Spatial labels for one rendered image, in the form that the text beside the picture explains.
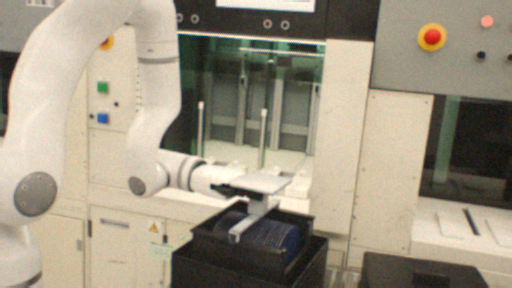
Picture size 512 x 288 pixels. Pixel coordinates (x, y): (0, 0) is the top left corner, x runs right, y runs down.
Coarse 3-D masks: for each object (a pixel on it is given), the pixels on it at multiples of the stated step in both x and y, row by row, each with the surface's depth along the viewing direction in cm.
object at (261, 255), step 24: (264, 192) 94; (216, 216) 106; (264, 216) 113; (288, 216) 111; (312, 216) 109; (192, 240) 98; (216, 240) 95; (240, 240) 93; (216, 264) 96; (240, 264) 94; (264, 264) 92
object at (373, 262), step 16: (368, 256) 119; (384, 256) 120; (400, 256) 121; (368, 272) 111; (384, 272) 112; (400, 272) 112; (416, 272) 107; (432, 272) 107; (448, 272) 114; (464, 272) 115
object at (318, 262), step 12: (312, 240) 113; (324, 240) 112; (180, 252) 101; (312, 252) 114; (324, 252) 107; (180, 264) 96; (192, 264) 95; (204, 264) 94; (312, 264) 99; (324, 264) 110; (180, 276) 97; (192, 276) 96; (204, 276) 94; (216, 276) 93; (228, 276) 92; (240, 276) 91; (300, 276) 92; (312, 276) 101; (324, 276) 112
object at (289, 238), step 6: (294, 228) 103; (288, 234) 100; (294, 234) 104; (282, 240) 97; (288, 240) 101; (294, 240) 105; (282, 246) 97; (288, 246) 102; (294, 246) 106; (288, 252) 102; (294, 252) 107; (288, 258) 103; (288, 264) 104
